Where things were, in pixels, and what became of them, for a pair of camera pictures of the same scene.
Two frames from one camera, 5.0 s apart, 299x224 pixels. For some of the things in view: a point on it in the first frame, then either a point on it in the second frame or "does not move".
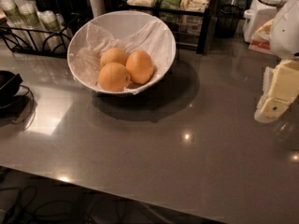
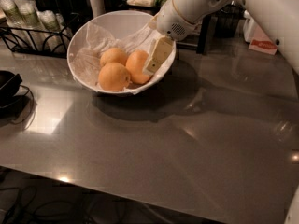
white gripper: [286, 35] → [169, 22]
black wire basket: [227, 20] does not move
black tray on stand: [17, 103] does not move
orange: [139, 66] does not move
